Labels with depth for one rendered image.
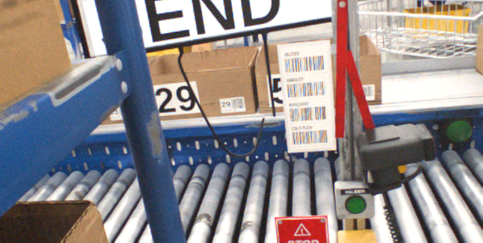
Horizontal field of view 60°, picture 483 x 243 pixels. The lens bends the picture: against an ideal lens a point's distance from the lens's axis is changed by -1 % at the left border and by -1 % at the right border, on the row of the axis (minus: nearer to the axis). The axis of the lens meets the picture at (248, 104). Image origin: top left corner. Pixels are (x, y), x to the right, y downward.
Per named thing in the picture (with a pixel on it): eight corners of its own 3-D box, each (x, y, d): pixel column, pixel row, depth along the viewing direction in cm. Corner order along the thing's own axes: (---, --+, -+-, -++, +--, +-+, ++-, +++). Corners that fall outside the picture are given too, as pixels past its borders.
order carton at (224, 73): (143, 124, 145) (132, 77, 139) (167, 95, 172) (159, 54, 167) (256, 116, 139) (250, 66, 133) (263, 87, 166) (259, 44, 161)
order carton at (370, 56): (259, 115, 139) (253, 66, 133) (266, 87, 166) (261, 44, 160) (383, 106, 133) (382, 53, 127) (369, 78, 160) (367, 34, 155)
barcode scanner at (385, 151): (442, 189, 68) (435, 132, 65) (368, 201, 71) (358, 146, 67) (430, 169, 74) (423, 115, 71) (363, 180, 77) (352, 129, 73)
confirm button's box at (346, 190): (336, 222, 77) (335, 189, 74) (336, 211, 79) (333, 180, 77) (375, 220, 75) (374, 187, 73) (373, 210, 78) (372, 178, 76)
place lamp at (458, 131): (447, 144, 127) (448, 122, 125) (446, 142, 128) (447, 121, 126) (472, 143, 126) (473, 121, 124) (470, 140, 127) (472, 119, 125)
